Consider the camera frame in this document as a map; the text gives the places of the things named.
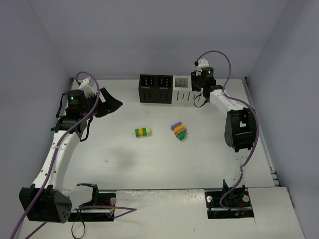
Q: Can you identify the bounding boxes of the green yellow lego bar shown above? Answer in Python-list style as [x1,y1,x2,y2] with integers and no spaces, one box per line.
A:
[135,127,152,137]

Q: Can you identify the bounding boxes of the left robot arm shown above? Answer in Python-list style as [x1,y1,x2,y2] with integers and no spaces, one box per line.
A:
[19,88,123,223]

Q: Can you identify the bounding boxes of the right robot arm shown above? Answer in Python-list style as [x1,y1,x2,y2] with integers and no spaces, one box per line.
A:
[191,66,259,204]

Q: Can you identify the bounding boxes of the white slotted double container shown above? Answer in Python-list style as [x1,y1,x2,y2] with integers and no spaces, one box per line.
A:
[171,76,205,107]

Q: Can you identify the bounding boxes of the black slotted double container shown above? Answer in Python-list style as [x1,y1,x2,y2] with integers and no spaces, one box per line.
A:
[138,74,173,104]

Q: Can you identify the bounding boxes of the yellow curved lego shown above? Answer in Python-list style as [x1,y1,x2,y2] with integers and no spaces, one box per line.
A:
[174,124,185,134]

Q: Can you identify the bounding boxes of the pink patterned lego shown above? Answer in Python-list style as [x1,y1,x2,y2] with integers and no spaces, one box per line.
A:
[175,128,187,136]

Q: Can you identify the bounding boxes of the purple curved lego top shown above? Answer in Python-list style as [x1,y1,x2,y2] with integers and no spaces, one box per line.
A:
[170,121,181,131]

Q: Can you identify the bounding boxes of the dark green lego piece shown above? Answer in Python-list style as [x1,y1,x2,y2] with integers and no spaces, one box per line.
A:
[177,132,187,141]

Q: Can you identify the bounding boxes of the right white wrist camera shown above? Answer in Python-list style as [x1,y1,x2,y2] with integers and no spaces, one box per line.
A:
[194,58,209,76]

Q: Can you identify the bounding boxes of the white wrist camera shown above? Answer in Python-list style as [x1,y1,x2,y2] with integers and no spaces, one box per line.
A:
[194,58,209,76]
[79,77,96,98]

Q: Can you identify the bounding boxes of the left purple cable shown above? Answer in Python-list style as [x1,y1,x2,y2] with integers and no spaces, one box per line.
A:
[9,71,138,239]

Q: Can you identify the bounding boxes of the purple cable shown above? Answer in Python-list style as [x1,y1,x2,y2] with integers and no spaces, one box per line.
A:
[9,71,138,239]
[196,51,260,209]

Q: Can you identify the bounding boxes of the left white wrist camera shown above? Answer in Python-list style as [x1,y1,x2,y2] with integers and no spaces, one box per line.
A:
[79,77,96,98]

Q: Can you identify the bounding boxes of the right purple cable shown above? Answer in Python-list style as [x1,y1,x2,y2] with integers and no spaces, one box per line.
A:
[196,51,260,209]

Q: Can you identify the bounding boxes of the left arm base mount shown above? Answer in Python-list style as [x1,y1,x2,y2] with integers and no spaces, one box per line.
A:
[68,183,116,222]

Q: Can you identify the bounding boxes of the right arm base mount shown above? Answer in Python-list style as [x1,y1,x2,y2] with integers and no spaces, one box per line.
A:
[204,181,254,220]

